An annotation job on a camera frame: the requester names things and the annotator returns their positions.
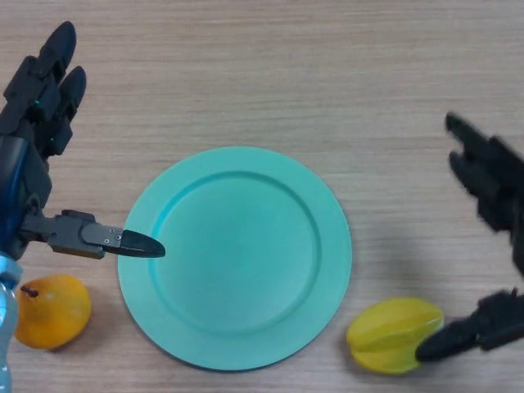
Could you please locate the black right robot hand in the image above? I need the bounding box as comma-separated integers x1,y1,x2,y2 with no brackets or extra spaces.
415,112,524,364

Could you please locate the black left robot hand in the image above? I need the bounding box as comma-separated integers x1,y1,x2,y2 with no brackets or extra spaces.
0,20,166,260

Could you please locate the yellow starfruit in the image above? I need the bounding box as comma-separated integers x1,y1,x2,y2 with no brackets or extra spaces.
346,297,445,376

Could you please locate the teal round plate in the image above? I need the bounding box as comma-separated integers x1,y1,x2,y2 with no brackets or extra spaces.
117,146,353,373

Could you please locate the orange pear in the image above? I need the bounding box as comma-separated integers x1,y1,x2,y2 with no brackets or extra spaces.
14,273,92,351

